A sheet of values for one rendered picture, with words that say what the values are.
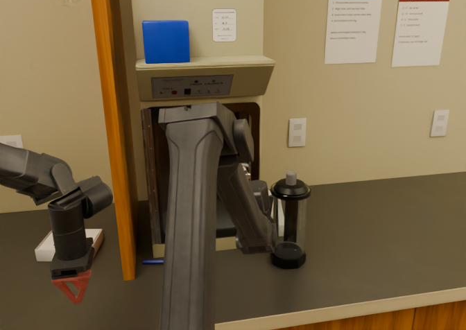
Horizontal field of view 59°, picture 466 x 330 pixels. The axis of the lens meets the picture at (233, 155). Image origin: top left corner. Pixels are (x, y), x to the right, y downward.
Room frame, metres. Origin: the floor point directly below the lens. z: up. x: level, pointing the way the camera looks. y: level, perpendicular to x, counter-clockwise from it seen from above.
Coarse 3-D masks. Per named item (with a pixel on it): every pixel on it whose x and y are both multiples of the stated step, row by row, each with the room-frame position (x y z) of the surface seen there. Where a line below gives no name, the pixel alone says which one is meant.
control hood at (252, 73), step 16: (144, 64) 0.92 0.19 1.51; (160, 64) 0.93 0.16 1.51; (176, 64) 0.94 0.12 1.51; (192, 64) 0.94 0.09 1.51; (208, 64) 0.95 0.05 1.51; (224, 64) 0.95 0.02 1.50; (240, 64) 0.96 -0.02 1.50; (256, 64) 0.97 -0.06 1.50; (272, 64) 0.98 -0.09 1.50; (144, 80) 0.95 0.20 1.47; (240, 80) 1.00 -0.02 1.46; (256, 80) 1.01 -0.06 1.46; (144, 96) 0.99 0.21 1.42; (208, 96) 1.03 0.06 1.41; (224, 96) 1.05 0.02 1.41
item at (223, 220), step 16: (240, 112) 1.07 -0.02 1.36; (256, 112) 1.07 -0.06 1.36; (160, 128) 1.03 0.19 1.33; (256, 128) 1.07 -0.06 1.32; (160, 144) 1.03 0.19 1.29; (256, 144) 1.07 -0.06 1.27; (160, 160) 1.03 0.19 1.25; (256, 160) 1.08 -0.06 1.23; (160, 176) 1.03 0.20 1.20; (256, 176) 1.08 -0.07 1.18; (160, 192) 1.03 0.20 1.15; (160, 208) 1.02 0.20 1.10; (224, 208) 1.06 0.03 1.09; (160, 224) 1.02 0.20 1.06; (224, 224) 1.06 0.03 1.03
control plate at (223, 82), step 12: (156, 84) 0.96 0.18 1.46; (168, 84) 0.97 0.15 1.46; (180, 84) 0.98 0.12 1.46; (192, 84) 0.98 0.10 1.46; (204, 84) 0.99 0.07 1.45; (216, 84) 1.00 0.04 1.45; (228, 84) 1.00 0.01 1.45; (156, 96) 1.00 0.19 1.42; (168, 96) 1.01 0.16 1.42; (180, 96) 1.01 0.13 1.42; (192, 96) 1.02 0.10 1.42
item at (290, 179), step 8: (288, 176) 1.01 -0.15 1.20; (296, 176) 1.01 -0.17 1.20; (280, 184) 1.01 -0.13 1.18; (288, 184) 1.01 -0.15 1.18; (296, 184) 1.01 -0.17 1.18; (304, 184) 1.01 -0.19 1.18; (280, 192) 0.99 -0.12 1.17; (288, 192) 0.98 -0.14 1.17; (296, 192) 0.98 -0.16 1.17; (304, 192) 0.99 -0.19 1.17
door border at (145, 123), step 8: (144, 112) 1.02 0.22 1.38; (144, 120) 1.02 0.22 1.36; (144, 128) 1.02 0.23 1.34; (152, 128) 1.02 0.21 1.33; (152, 136) 1.02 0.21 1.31; (144, 144) 1.01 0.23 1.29; (152, 144) 1.02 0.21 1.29; (152, 152) 1.02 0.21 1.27; (152, 160) 1.02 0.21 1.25; (152, 168) 1.02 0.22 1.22; (152, 176) 1.02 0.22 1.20; (152, 184) 1.02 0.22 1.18; (152, 192) 1.02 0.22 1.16; (152, 200) 1.02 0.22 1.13; (152, 208) 1.02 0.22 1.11; (152, 216) 1.02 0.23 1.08; (152, 232) 1.01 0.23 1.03; (160, 240) 1.02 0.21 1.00
